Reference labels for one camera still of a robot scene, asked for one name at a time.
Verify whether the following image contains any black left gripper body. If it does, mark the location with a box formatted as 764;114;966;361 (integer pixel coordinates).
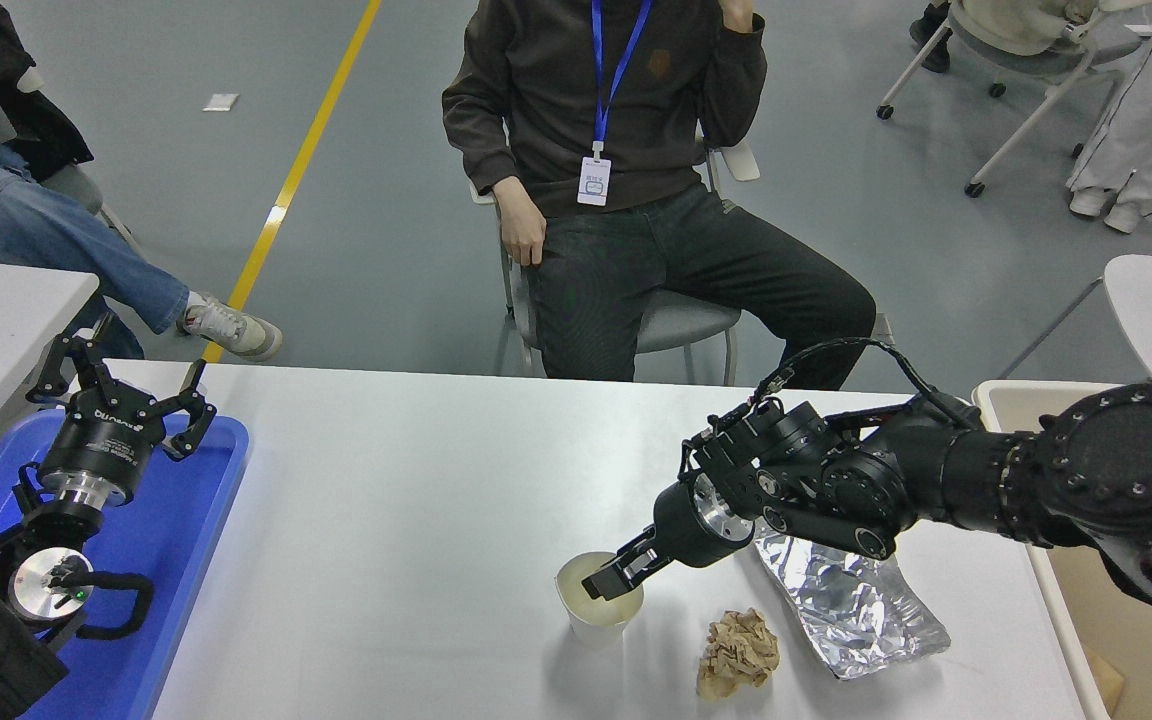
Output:
39;385;170;493

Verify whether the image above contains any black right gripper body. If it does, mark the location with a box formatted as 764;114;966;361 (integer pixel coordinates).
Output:
652;482;745;569

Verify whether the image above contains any white paper cup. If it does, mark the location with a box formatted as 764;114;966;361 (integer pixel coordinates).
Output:
554;551;645;649

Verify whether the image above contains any tan paper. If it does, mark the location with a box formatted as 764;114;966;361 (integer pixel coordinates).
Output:
696;607;780;701

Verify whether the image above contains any silver foil tray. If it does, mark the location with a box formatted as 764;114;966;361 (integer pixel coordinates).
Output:
754;530;952;682

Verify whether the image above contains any person's right hand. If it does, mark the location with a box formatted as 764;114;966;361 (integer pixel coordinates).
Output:
492;177;548;268

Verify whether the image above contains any blue plastic tray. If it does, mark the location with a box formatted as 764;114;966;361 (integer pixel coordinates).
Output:
0;408;250;720

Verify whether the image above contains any grey chair with white armrests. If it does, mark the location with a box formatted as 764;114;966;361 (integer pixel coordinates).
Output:
469;138;763;387

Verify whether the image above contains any large pale bin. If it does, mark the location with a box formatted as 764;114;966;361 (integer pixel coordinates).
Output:
972;379;1152;720

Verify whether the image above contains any tan cardboard scrap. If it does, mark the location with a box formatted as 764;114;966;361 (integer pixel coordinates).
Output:
1081;645;1127;716

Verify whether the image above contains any white rolling chair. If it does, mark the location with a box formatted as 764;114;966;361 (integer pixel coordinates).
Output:
876;0;1147;198

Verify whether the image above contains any blue lanyard with badge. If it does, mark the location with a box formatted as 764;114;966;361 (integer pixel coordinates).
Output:
577;0;655;208

